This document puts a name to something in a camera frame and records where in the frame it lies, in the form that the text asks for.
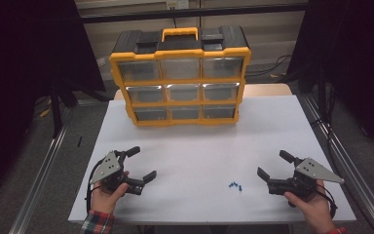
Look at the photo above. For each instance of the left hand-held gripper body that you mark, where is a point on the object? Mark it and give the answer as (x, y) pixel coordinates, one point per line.
(107, 169)

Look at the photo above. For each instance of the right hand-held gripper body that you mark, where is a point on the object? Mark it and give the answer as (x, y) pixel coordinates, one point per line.
(315, 170)

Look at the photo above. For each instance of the clear plastic organizer drawer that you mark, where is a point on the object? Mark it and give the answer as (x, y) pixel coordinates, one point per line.
(219, 112)

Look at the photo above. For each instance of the yellow black drawer organizer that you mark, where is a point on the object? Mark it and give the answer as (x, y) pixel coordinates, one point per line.
(181, 81)

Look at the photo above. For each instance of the person's left hand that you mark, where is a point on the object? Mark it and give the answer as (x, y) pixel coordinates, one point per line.
(105, 201)

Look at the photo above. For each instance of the person's right hand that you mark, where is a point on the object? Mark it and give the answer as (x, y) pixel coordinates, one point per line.
(315, 213)

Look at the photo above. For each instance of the small black floor object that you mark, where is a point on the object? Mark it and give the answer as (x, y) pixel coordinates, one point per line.
(79, 141)

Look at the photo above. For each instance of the black metal stand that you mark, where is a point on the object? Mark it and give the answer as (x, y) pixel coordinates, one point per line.
(56, 113)

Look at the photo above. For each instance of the yellow floor tape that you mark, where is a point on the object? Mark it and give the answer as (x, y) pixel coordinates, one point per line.
(44, 112)

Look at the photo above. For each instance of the grid of clear drawers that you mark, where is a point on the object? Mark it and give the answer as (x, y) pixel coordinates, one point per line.
(180, 68)

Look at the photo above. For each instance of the black curtain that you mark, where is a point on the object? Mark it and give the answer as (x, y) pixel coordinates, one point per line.
(354, 48)
(13, 65)

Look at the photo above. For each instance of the black horizontal bar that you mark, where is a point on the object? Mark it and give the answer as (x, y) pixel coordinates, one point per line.
(240, 11)

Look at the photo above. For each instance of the aluminium floor rail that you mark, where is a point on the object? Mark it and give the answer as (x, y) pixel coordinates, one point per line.
(347, 169)
(42, 172)

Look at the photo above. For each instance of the white wall outlet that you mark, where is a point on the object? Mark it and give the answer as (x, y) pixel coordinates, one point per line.
(177, 4)

